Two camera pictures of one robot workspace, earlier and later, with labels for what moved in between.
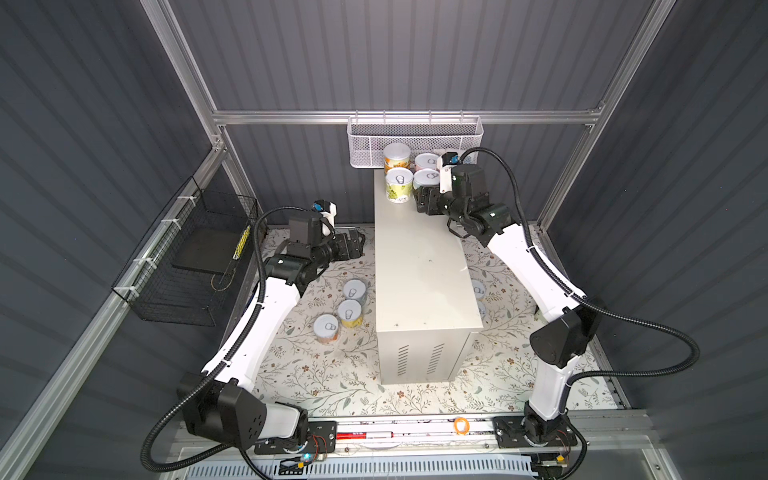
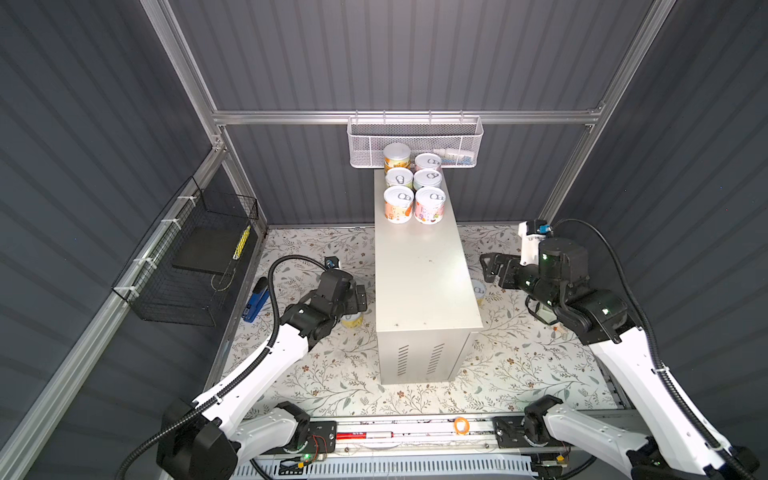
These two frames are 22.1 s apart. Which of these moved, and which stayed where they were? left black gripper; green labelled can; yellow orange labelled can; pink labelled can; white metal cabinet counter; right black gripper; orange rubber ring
Moved: left black gripper; right black gripper
Stayed: pink labelled can; green labelled can; white metal cabinet counter; orange rubber ring; yellow orange labelled can
